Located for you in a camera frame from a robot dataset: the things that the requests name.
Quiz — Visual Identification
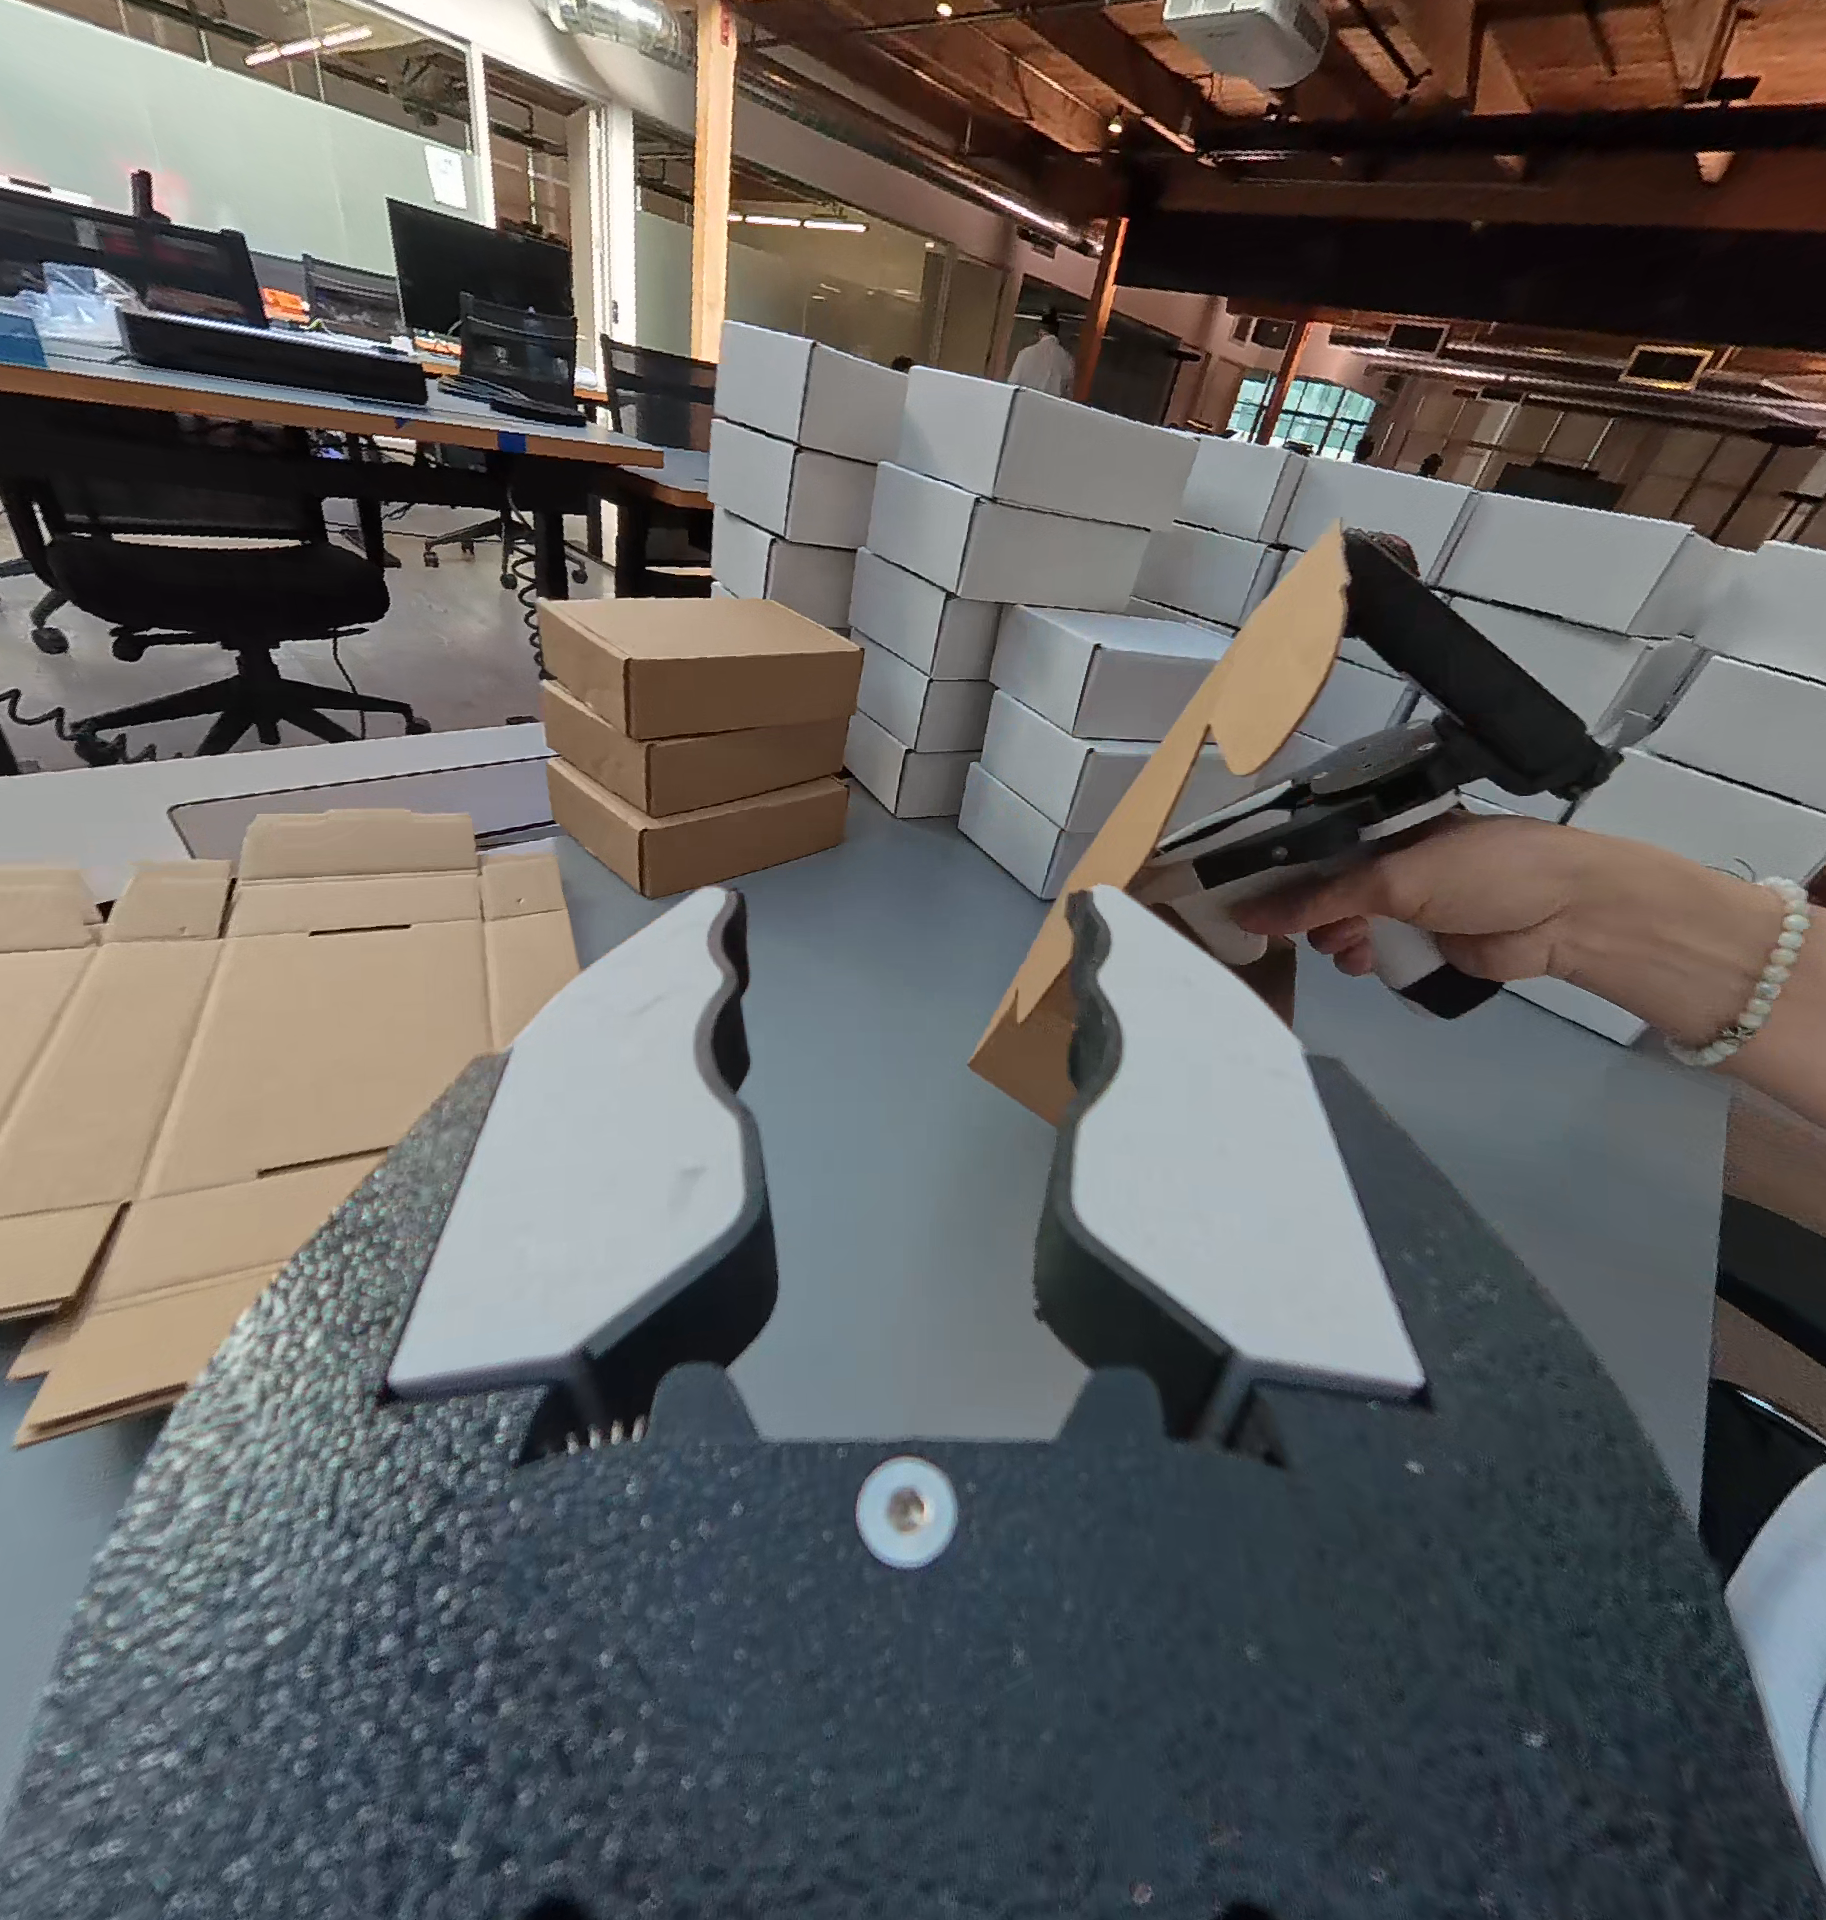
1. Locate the white bead bracelet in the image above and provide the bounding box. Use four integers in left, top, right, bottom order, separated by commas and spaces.
1659, 875, 1816, 1072

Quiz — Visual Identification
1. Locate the person's right hand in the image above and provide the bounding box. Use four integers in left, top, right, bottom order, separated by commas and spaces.
1228, 814, 1684, 1045

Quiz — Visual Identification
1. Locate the long black bar device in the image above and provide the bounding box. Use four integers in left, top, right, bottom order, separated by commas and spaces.
113, 306, 434, 410

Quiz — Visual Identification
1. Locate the stack of flat cardboard sheets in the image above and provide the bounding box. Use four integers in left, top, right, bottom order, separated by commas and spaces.
0, 807, 584, 1452

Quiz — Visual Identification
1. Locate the black mesh desk organizer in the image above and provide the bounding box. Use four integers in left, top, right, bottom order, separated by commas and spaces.
456, 294, 582, 425

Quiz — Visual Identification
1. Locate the small folded brown cardboard box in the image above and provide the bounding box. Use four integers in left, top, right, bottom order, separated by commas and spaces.
536, 594, 868, 743
537, 680, 853, 821
545, 756, 853, 899

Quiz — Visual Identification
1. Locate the stack of white cardboard boxes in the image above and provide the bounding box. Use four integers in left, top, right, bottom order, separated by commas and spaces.
705, 318, 1826, 1047

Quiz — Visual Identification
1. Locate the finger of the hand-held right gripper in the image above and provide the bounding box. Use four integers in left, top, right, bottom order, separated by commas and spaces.
1145, 779, 1314, 899

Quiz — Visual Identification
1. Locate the grey table cable hatch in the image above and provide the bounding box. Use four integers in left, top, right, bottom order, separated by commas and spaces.
166, 747, 556, 866

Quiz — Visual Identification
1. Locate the person's white shirt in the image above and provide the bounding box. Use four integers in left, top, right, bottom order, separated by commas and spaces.
1720, 1457, 1826, 1920

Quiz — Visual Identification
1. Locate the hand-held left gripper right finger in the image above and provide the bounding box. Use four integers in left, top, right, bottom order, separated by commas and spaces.
1032, 881, 1436, 1470

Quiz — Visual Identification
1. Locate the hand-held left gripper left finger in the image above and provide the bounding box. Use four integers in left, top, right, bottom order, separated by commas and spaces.
382, 881, 782, 1470

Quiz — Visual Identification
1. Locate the wooden-edged office desk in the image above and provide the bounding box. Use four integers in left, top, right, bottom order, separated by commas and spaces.
0, 335, 670, 784

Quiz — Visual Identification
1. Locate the black computer monitor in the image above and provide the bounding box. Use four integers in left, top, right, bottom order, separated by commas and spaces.
0, 169, 272, 335
383, 195, 577, 342

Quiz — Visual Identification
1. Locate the black office chair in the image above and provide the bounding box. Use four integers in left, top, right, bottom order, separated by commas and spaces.
1695, 1195, 1826, 1580
0, 433, 435, 762

